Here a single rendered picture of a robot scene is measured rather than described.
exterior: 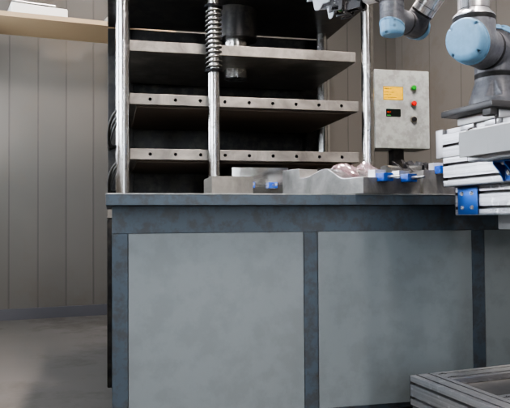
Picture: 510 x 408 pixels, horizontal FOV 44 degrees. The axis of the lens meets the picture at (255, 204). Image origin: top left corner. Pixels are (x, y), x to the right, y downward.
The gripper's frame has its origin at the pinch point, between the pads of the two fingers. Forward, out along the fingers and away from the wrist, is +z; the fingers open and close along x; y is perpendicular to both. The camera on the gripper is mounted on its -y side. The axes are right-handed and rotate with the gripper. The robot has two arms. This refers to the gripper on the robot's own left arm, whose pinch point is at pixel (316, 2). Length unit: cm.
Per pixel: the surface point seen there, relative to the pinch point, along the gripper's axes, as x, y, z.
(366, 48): 84, -19, 37
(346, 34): 277, -129, 193
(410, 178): 31, 57, -22
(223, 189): -7, 65, 30
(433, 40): 300, -116, 121
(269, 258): -1, 88, 11
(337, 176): 19, 57, 0
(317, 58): 72, -14, 57
